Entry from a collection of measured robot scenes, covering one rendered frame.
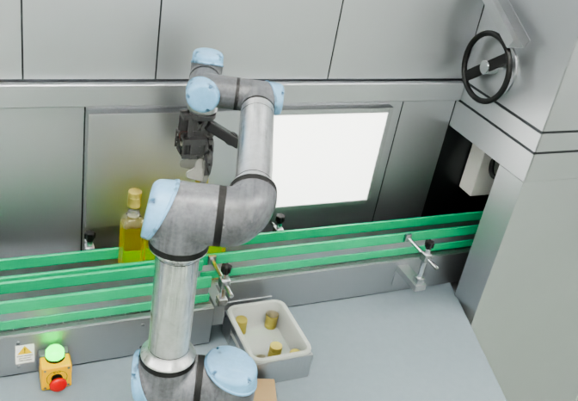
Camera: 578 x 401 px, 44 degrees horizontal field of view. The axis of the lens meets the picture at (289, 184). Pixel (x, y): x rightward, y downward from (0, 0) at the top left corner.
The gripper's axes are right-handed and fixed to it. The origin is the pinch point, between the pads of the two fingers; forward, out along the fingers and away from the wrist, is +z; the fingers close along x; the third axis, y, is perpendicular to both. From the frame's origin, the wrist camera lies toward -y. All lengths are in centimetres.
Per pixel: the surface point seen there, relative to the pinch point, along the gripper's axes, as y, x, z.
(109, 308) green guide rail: 25.3, 14.0, 27.1
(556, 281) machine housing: -119, 22, 34
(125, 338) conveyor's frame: 21.3, 15.8, 36.2
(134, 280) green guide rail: 17.4, 6.2, 25.6
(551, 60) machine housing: -88, 17, -41
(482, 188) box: -104, -9, 15
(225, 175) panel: -11.5, -11.9, 6.1
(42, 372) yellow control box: 42, 23, 36
